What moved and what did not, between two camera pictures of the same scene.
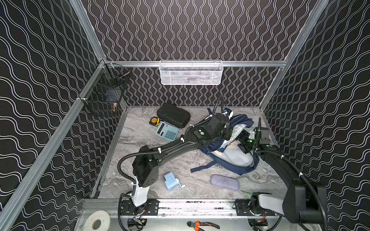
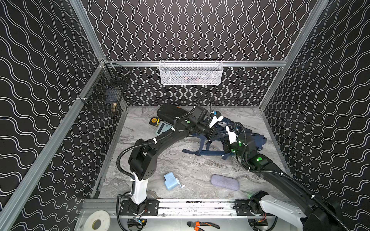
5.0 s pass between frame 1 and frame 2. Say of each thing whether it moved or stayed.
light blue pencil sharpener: stayed
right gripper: moved
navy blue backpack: moved
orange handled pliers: stayed
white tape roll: stayed
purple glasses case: stayed
